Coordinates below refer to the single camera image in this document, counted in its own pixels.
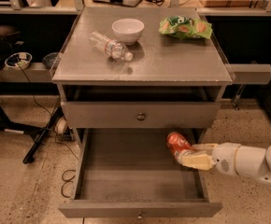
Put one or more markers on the black floor stand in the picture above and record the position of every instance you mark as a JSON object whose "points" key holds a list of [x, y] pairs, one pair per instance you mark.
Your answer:
{"points": [[37, 134]]}

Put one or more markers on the orange red soda can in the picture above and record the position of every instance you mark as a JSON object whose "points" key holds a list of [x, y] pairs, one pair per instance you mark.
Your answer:
{"points": [[179, 146]]}

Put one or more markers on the white ceramic bowl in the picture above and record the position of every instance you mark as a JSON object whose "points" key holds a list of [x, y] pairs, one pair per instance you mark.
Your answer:
{"points": [[128, 31]]}

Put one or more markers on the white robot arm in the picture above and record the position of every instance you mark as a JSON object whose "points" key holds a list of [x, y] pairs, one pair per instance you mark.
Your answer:
{"points": [[252, 162]]}

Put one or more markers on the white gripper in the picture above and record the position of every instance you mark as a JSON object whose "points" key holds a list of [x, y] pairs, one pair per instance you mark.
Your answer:
{"points": [[225, 159]]}

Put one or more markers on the closed grey top drawer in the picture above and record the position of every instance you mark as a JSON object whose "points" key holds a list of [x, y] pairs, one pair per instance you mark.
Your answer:
{"points": [[140, 114]]}

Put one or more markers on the grey drawer cabinet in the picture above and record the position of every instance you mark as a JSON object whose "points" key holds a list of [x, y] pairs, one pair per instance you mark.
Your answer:
{"points": [[163, 69]]}

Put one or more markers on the green chip bag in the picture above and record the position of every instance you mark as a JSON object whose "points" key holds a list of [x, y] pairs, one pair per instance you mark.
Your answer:
{"points": [[182, 27]]}

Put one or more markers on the open grey middle drawer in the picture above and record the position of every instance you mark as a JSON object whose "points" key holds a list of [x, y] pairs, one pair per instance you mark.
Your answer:
{"points": [[131, 173]]}

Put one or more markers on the white bowl with items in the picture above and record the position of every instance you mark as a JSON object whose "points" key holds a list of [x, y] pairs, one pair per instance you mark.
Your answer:
{"points": [[19, 60]]}

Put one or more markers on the dark round dish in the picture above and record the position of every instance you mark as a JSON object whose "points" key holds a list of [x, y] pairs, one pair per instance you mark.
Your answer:
{"points": [[50, 59]]}

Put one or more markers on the clear plastic water bottle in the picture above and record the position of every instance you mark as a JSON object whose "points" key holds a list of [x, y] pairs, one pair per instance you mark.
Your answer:
{"points": [[111, 47]]}

